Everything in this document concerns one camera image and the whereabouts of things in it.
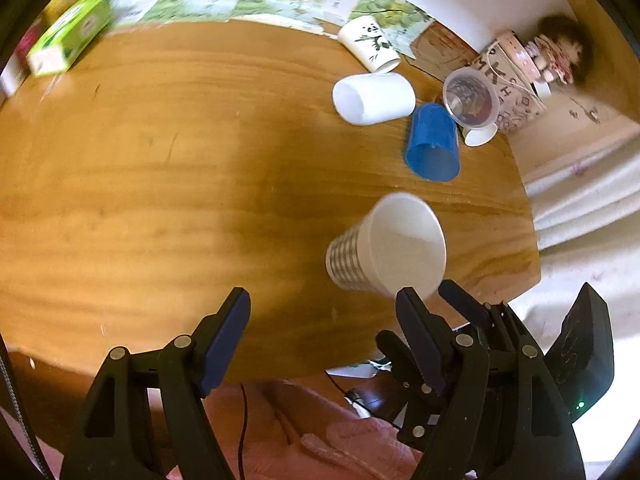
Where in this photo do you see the white cup with panda print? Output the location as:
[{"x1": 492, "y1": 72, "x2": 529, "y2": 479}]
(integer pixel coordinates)
[{"x1": 337, "y1": 15, "x2": 402, "y2": 74}]

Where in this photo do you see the dark red packet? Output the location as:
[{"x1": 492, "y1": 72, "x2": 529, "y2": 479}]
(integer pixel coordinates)
[{"x1": 14, "y1": 17, "x2": 46, "y2": 68}]

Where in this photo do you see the white paper sheet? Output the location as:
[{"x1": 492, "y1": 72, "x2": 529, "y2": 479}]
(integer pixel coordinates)
[{"x1": 325, "y1": 360, "x2": 383, "y2": 381}]

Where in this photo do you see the black cable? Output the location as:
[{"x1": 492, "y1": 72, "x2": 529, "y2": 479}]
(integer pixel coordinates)
[{"x1": 236, "y1": 382, "x2": 249, "y2": 480}]

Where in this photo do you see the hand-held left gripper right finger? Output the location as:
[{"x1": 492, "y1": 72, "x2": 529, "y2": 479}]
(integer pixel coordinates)
[{"x1": 395, "y1": 287, "x2": 586, "y2": 480}]

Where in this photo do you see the small white cup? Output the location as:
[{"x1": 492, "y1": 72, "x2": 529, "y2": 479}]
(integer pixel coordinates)
[{"x1": 461, "y1": 124, "x2": 499, "y2": 148}]

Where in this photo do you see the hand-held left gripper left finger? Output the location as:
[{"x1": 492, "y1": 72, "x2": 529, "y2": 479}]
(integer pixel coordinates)
[{"x1": 60, "y1": 287, "x2": 251, "y2": 480}]

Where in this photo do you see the patterned storage box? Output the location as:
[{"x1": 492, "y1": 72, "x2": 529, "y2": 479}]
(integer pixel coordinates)
[{"x1": 465, "y1": 40, "x2": 546, "y2": 133}]

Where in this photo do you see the person's pink fleece clothing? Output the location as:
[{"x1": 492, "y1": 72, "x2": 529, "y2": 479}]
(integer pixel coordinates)
[{"x1": 165, "y1": 379, "x2": 426, "y2": 480}]

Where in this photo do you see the white blanket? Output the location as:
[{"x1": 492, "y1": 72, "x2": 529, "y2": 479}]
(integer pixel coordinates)
[{"x1": 522, "y1": 152, "x2": 640, "y2": 251}]

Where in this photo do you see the green box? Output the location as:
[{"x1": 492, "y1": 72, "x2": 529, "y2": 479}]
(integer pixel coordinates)
[{"x1": 26, "y1": 0, "x2": 113, "y2": 77}]

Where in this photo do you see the checked paper cup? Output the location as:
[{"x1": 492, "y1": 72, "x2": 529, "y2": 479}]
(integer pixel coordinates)
[{"x1": 325, "y1": 191, "x2": 447, "y2": 300}]

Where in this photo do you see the blue plastic cup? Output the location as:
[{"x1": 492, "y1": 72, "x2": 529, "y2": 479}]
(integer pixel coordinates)
[{"x1": 404, "y1": 102, "x2": 461, "y2": 182}]

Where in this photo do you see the clear plastic cup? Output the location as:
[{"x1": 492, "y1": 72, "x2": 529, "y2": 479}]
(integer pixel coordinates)
[{"x1": 442, "y1": 68, "x2": 500, "y2": 128}]

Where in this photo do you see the metal flexible hose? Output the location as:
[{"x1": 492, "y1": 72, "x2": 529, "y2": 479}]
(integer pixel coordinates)
[{"x1": 0, "y1": 335, "x2": 51, "y2": 480}]

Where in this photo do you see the pink round tin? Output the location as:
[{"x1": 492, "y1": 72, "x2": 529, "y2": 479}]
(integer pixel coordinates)
[{"x1": 492, "y1": 30, "x2": 538, "y2": 81}]

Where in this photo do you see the plain white cup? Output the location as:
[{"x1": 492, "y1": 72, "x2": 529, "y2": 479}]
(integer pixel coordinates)
[{"x1": 332, "y1": 72, "x2": 417, "y2": 126}]

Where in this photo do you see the dark-haired doll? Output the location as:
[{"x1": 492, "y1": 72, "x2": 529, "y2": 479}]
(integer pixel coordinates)
[{"x1": 525, "y1": 14, "x2": 596, "y2": 86}]

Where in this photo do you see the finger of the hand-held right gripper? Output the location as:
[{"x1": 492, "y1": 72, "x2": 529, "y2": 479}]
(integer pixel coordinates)
[
  {"x1": 439, "y1": 280, "x2": 523, "y2": 351},
  {"x1": 376, "y1": 330, "x2": 447, "y2": 453}
]

